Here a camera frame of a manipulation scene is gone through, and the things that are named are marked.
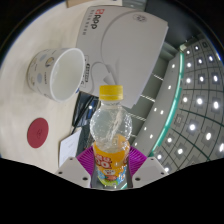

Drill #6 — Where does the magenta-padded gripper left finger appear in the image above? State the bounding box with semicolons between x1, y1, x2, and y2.
54;146;98;188

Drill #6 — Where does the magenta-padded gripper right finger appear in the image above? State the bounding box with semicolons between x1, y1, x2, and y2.
126;146;170;188

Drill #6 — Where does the yellow-capped orange-label drink bottle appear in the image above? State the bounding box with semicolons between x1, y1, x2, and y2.
89;84;134;188

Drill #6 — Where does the flat round red coaster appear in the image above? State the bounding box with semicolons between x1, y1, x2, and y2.
26;117;50;150

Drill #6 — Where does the black desk phone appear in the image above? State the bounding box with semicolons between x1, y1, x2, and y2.
71;91;101;156

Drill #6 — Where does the group of ceiling lights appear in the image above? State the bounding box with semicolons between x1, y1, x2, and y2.
146;39;224;174

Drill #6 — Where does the white paper carton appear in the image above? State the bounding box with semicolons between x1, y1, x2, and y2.
75;4;169;109

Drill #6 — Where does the white patterned mug blue handle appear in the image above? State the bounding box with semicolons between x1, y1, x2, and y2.
26;47;86;103

